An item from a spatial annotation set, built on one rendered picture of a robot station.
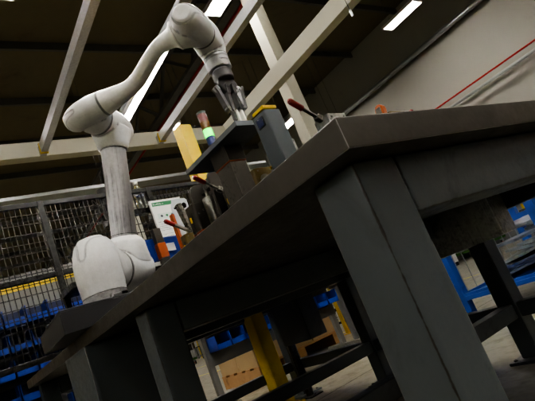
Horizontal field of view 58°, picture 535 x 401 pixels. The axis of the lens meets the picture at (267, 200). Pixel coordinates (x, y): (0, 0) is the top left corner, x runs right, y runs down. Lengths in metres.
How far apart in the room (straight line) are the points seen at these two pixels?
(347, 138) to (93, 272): 1.34
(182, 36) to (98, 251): 0.78
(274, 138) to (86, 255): 0.76
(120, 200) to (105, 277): 0.38
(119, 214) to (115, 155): 0.25
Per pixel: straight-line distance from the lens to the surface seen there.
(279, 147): 1.52
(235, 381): 5.69
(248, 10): 5.02
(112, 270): 1.76
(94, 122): 2.01
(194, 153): 3.42
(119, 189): 2.02
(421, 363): 0.59
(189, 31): 1.69
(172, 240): 2.78
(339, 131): 0.54
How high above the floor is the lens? 0.53
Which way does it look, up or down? 13 degrees up
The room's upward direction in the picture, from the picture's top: 22 degrees counter-clockwise
